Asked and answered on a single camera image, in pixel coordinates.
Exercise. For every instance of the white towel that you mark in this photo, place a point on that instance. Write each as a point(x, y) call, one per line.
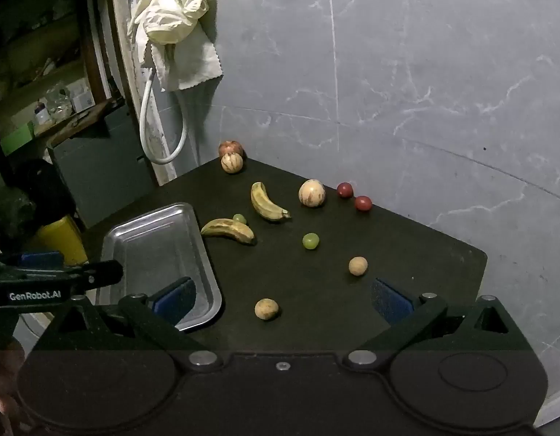
point(193, 63)

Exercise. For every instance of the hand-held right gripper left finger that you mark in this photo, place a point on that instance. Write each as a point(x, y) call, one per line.
point(173, 299)

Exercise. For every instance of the large striped melon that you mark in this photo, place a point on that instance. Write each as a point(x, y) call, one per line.
point(312, 193)

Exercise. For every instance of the white box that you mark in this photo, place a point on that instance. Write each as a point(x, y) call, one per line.
point(82, 97)

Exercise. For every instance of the red cherry tomato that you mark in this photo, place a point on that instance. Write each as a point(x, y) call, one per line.
point(363, 203)
point(345, 190)

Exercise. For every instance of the glass jar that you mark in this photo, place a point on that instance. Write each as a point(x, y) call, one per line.
point(60, 103)

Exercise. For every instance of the green grape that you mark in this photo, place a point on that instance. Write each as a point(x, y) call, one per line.
point(239, 218)
point(310, 241)

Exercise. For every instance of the green box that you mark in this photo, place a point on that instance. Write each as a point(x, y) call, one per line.
point(18, 138)

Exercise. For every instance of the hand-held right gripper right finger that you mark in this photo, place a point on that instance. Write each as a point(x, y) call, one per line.
point(391, 302)

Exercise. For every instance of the tan longan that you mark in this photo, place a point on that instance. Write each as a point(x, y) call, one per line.
point(358, 266)
point(266, 309)

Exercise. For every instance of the cream crumpled cloth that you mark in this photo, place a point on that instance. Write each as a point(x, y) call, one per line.
point(171, 13)

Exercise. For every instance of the small dark-capped bottle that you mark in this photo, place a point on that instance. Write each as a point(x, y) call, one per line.
point(42, 113)

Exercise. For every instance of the wooden shelf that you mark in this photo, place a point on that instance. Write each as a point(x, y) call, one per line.
point(80, 118)

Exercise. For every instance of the yellow banana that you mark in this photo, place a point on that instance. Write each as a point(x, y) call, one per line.
point(230, 230)
point(264, 204)

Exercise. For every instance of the person's left hand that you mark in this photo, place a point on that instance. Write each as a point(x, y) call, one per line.
point(0, 402)

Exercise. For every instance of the black bag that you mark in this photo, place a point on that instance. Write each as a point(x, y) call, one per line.
point(39, 190)

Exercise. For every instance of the grey cabinet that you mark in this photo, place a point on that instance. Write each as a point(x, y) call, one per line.
point(102, 168)

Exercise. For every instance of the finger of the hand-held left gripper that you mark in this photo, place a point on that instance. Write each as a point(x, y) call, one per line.
point(102, 273)
point(39, 260)

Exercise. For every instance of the metal tray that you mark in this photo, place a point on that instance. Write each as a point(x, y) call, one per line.
point(157, 240)

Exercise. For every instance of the red apple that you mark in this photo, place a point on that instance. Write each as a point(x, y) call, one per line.
point(230, 146)

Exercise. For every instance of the small striped melon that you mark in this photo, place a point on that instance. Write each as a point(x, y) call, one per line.
point(232, 163)

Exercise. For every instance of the white door frame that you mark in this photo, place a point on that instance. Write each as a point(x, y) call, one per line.
point(123, 54)

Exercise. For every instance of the yellow container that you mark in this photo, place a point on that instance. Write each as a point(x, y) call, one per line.
point(62, 236)

